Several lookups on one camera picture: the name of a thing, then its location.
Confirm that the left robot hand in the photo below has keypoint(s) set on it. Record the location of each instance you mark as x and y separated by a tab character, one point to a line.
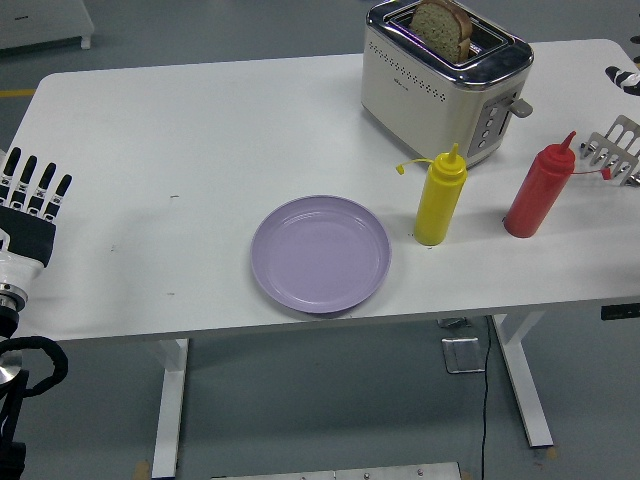
27	242

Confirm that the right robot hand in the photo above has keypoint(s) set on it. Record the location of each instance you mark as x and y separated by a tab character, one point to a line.
625	80

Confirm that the bread slice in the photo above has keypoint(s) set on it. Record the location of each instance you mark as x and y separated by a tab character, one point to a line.
437	27

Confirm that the cream and chrome toaster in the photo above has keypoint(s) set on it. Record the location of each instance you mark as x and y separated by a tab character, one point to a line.
415	105

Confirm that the purple plate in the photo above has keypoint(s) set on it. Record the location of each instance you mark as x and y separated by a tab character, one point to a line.
320	255

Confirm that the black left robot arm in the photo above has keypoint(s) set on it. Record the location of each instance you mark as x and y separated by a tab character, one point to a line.
57	362

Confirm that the silver bread rack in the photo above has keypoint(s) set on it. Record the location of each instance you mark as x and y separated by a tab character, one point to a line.
612	155

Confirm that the red squeeze bottle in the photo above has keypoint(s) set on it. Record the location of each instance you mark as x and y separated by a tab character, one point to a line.
537	200

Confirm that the white table leg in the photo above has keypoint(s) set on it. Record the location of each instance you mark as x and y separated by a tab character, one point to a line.
525	380
170	410

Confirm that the white cabinet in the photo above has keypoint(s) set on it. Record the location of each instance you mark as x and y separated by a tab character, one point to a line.
45	20

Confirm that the yellow squeeze bottle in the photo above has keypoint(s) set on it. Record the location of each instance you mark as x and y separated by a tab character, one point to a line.
440	205

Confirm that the black table control panel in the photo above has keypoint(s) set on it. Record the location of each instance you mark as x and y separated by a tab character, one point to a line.
620	312

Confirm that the silver floor socket box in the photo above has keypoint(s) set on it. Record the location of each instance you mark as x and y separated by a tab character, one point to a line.
464	355

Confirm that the grey bracket under table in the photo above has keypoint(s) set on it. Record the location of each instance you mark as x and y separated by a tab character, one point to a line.
454	323

